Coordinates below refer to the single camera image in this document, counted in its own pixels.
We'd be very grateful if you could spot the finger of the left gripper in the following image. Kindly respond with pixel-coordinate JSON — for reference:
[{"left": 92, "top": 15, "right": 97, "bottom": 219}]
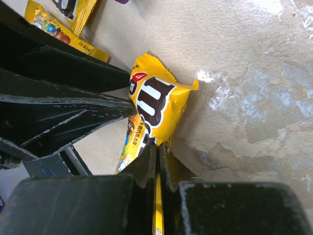
[
  {"left": 0, "top": 70, "right": 135, "bottom": 160},
  {"left": 0, "top": 4, "right": 130, "bottom": 93}
]

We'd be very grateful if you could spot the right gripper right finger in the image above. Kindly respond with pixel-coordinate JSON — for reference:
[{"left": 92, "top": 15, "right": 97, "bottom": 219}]
[{"left": 159, "top": 144, "right": 313, "bottom": 235}]

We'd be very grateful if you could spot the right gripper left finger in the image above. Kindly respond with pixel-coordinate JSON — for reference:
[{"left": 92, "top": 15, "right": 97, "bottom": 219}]
[{"left": 0, "top": 142, "right": 157, "bottom": 235}]

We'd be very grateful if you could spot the yellow m&m's bag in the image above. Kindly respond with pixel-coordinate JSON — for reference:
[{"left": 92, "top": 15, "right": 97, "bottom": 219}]
[
  {"left": 52, "top": 0, "right": 97, "bottom": 36},
  {"left": 24, "top": 0, "right": 109, "bottom": 62},
  {"left": 116, "top": 53, "right": 199, "bottom": 235}
]

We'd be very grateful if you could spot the purple M&M's bag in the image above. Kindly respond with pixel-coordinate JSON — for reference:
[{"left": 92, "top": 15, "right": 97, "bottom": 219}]
[{"left": 115, "top": 0, "right": 130, "bottom": 4}]

